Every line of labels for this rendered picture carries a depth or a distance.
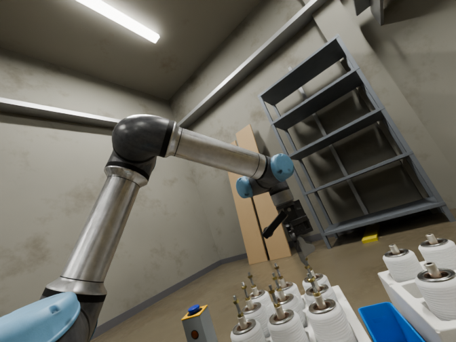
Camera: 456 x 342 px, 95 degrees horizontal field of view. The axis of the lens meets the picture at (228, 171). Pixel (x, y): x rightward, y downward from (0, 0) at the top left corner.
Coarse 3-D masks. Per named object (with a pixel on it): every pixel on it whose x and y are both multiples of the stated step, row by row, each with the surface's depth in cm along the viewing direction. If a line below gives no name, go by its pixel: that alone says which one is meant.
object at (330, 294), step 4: (328, 288) 67; (324, 292) 65; (328, 292) 65; (332, 292) 66; (304, 296) 70; (308, 296) 67; (312, 296) 66; (324, 296) 64; (328, 296) 64; (332, 296) 65; (308, 300) 67; (312, 300) 65; (336, 300) 65; (308, 304) 67
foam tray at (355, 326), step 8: (336, 288) 81; (336, 296) 76; (344, 296) 74; (344, 304) 69; (304, 312) 73; (344, 312) 65; (352, 312) 63; (352, 320) 59; (304, 328) 64; (352, 328) 56; (360, 328) 55; (312, 336) 59; (360, 336) 52
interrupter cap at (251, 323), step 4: (248, 320) 65; (252, 320) 64; (236, 324) 65; (248, 324) 63; (252, 324) 62; (236, 328) 63; (240, 328) 63; (248, 328) 60; (236, 332) 60; (240, 332) 59; (244, 332) 59
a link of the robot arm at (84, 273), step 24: (120, 168) 53; (144, 168) 56; (120, 192) 52; (96, 216) 48; (120, 216) 51; (96, 240) 46; (72, 264) 44; (96, 264) 45; (48, 288) 41; (72, 288) 41; (96, 288) 44; (96, 312) 43
